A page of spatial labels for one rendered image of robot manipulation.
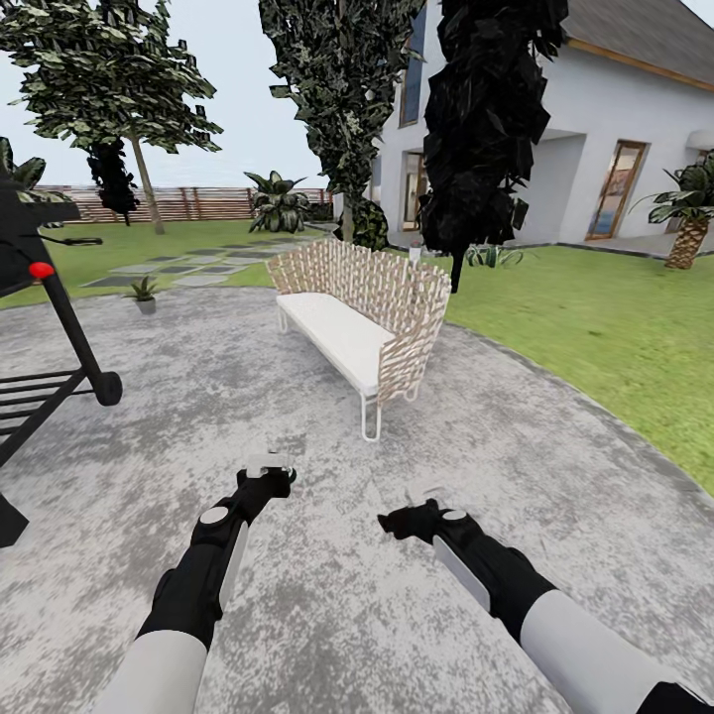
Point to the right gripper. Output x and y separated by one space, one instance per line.
404 522

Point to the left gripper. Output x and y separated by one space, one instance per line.
273 485

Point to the door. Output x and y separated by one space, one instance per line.
417 184
614 189
675 223

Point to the charcoal grill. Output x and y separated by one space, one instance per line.
24 257

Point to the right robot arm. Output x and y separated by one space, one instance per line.
593 669

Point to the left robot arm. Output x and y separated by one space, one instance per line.
162 671

